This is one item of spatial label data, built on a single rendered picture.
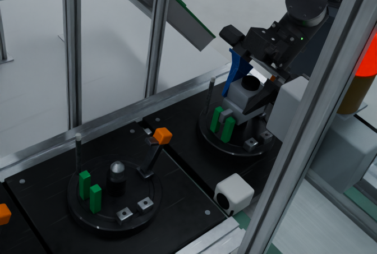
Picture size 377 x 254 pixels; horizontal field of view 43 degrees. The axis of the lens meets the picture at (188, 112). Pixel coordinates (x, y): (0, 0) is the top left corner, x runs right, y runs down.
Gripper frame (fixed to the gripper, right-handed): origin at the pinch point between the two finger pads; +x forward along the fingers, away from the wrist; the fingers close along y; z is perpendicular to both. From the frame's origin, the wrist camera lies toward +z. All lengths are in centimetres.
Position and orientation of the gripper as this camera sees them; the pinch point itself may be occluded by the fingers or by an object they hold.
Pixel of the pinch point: (246, 88)
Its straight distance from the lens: 78.6
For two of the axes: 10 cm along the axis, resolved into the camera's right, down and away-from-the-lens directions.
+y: 6.3, 6.0, -4.9
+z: -4.7, -2.1, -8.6
